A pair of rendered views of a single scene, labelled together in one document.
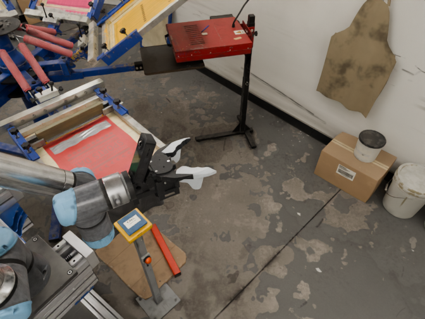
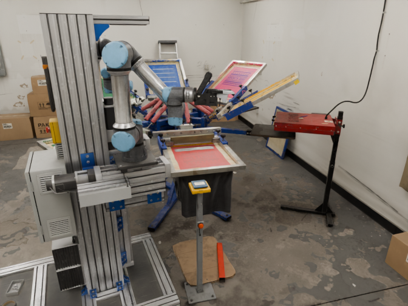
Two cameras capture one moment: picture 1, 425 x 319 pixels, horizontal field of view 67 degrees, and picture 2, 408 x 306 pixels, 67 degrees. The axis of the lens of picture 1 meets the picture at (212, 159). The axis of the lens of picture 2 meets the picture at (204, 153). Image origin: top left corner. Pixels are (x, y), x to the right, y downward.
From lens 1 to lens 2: 107 cm
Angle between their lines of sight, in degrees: 35
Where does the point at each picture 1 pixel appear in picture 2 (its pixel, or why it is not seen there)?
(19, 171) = (157, 80)
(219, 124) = (305, 203)
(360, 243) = not seen: outside the picture
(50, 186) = not seen: hidden behind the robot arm
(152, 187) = (205, 98)
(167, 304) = (204, 296)
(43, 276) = (142, 155)
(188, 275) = (230, 285)
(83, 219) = (170, 98)
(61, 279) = (149, 161)
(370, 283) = not seen: outside the picture
